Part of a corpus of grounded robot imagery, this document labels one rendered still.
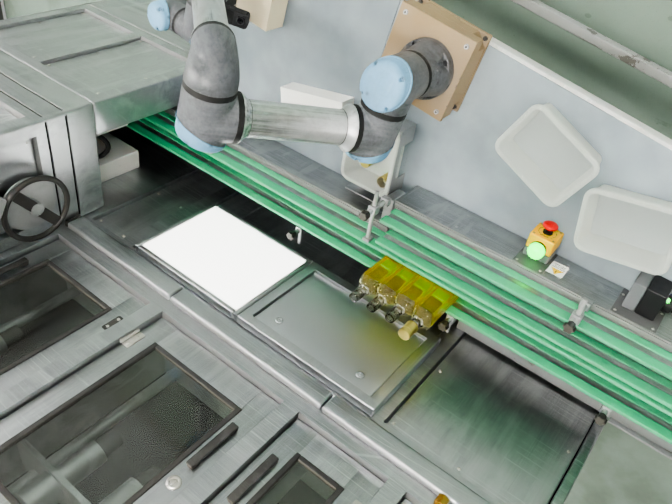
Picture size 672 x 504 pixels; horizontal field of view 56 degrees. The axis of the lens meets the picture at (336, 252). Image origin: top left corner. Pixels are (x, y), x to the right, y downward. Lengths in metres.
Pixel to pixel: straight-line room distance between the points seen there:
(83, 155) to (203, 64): 0.85
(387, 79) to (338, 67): 0.50
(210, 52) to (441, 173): 0.81
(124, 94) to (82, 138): 0.19
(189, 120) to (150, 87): 0.79
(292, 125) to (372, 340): 0.66
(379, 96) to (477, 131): 0.38
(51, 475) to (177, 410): 0.30
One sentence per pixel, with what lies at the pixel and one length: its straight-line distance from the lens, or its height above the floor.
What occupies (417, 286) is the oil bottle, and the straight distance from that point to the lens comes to 1.74.
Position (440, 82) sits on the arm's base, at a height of 0.89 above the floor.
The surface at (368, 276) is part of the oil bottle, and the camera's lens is 1.74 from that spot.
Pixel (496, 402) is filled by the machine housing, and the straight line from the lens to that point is 1.79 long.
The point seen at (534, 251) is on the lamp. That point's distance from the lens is 1.71.
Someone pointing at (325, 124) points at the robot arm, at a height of 1.16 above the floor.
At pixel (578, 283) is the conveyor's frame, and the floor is 0.83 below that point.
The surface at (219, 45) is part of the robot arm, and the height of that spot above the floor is 1.36.
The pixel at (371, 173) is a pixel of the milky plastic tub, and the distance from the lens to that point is 1.98.
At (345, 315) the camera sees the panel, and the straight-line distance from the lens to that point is 1.84.
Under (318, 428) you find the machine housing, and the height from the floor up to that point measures 1.43.
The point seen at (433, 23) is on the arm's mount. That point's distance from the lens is 1.66.
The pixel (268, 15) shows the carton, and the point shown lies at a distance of 1.98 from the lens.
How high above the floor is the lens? 2.26
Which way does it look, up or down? 42 degrees down
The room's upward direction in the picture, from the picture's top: 126 degrees counter-clockwise
